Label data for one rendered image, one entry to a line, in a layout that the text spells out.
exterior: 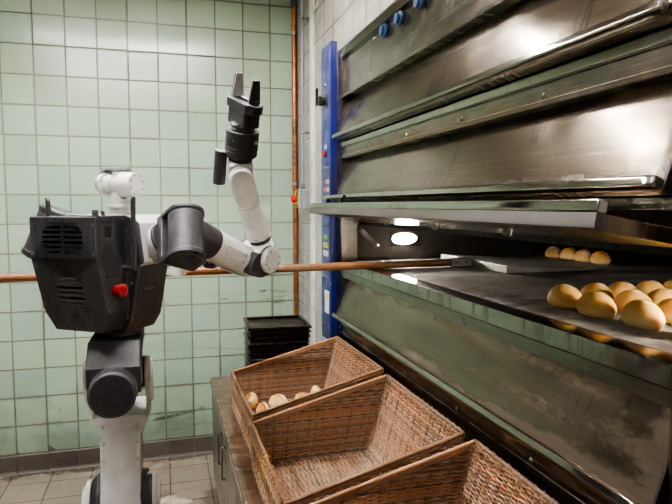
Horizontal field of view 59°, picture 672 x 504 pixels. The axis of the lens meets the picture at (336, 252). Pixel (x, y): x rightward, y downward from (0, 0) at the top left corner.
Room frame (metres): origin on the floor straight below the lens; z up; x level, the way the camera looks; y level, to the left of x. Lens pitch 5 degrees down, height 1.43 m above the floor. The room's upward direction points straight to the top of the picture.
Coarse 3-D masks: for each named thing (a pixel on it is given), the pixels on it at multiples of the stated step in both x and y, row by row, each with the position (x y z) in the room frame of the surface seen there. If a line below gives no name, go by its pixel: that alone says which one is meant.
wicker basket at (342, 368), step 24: (336, 336) 2.58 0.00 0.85; (264, 360) 2.49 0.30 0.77; (288, 360) 2.52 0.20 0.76; (312, 360) 2.55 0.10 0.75; (336, 360) 2.51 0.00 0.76; (360, 360) 2.27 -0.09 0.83; (240, 384) 2.46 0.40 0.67; (264, 384) 2.49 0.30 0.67; (336, 384) 2.02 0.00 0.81; (240, 408) 2.21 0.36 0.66; (288, 408) 1.97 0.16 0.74; (336, 432) 2.02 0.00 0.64
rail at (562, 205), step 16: (384, 208) 1.72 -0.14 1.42; (400, 208) 1.60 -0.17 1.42; (416, 208) 1.50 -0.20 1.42; (432, 208) 1.41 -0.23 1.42; (448, 208) 1.33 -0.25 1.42; (464, 208) 1.26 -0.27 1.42; (480, 208) 1.20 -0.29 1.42; (496, 208) 1.14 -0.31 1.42; (512, 208) 1.09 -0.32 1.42; (528, 208) 1.04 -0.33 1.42; (544, 208) 1.00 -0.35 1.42; (560, 208) 0.96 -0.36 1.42; (576, 208) 0.92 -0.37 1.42; (592, 208) 0.88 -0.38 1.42
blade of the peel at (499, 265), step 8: (448, 256) 2.61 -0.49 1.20; (456, 256) 2.69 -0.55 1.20; (464, 256) 2.71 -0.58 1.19; (472, 256) 2.72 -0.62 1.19; (480, 256) 2.73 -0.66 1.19; (488, 256) 2.74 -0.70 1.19; (472, 264) 2.40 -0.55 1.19; (480, 264) 2.33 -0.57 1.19; (488, 264) 2.27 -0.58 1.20; (496, 264) 2.22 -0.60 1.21; (504, 264) 2.44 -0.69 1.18; (512, 264) 2.44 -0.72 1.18; (520, 264) 2.44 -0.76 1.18; (528, 264) 2.43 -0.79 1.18; (536, 264) 2.43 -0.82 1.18; (544, 264) 2.43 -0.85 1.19; (552, 264) 2.43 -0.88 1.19; (504, 272) 2.16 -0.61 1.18; (512, 272) 2.16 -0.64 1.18; (520, 272) 2.16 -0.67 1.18; (528, 272) 2.17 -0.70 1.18
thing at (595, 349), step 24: (408, 288) 1.91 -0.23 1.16; (432, 288) 1.76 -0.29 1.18; (480, 312) 1.47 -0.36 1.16; (504, 312) 1.37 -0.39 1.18; (528, 312) 1.36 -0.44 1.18; (528, 336) 1.27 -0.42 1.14; (552, 336) 1.19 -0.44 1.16; (576, 336) 1.12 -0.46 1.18; (600, 336) 1.11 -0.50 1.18; (600, 360) 1.06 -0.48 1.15; (624, 360) 1.00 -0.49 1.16; (648, 360) 0.95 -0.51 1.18
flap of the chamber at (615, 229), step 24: (336, 216) 2.41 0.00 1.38; (360, 216) 1.96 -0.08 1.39; (384, 216) 1.70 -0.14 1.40; (408, 216) 1.54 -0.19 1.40; (432, 216) 1.40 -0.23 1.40; (456, 216) 1.29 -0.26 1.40; (480, 216) 1.19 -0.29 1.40; (504, 216) 1.11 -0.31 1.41; (528, 216) 1.03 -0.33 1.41; (552, 216) 0.97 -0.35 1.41; (576, 216) 0.91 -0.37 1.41; (600, 216) 0.88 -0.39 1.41; (600, 240) 1.10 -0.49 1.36; (624, 240) 1.00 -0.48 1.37; (648, 240) 0.91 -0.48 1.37
